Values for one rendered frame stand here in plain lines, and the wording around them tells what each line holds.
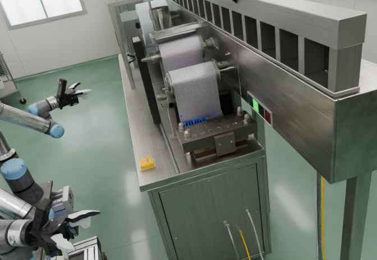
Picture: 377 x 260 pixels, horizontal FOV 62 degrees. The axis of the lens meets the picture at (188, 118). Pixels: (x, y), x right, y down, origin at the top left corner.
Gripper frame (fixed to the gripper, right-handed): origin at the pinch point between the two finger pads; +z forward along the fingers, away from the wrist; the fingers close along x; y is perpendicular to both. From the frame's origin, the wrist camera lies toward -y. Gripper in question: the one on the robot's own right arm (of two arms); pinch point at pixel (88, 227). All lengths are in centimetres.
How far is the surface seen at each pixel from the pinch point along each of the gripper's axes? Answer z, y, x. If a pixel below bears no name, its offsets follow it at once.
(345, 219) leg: 80, 37, -47
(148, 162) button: -9, 21, -74
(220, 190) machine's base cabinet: 26, 42, -77
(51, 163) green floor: -184, 96, -215
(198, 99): 18, -4, -95
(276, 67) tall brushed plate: 56, -27, -53
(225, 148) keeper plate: 31, 18, -80
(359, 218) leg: 84, 33, -44
